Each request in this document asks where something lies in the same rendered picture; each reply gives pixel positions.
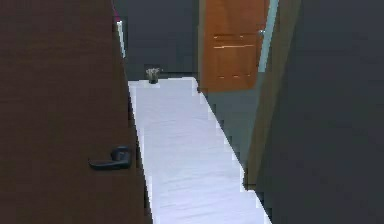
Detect orange wooden room door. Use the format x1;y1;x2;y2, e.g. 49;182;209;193
198;0;271;94

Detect black lever door handle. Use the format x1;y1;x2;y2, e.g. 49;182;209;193
87;145;132;171

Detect dark brown room door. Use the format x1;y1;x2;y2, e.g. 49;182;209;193
0;0;154;224

